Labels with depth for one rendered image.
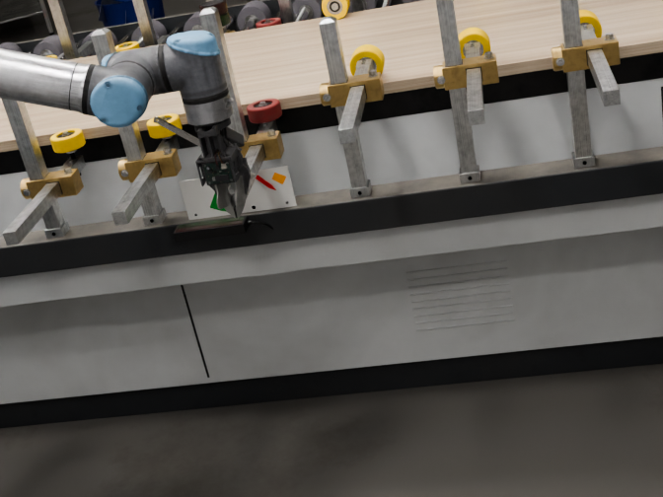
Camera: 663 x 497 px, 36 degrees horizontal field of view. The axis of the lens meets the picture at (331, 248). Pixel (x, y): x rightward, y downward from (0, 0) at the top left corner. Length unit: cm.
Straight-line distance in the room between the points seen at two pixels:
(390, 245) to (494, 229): 25
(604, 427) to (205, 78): 135
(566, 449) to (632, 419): 19
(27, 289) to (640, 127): 155
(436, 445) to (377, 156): 75
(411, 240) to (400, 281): 30
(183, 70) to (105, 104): 19
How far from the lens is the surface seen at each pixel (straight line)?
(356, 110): 208
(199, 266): 251
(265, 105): 243
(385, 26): 294
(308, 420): 285
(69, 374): 304
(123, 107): 182
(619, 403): 274
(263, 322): 279
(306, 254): 244
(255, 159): 223
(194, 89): 194
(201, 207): 241
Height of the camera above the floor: 161
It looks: 25 degrees down
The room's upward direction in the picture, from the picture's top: 12 degrees counter-clockwise
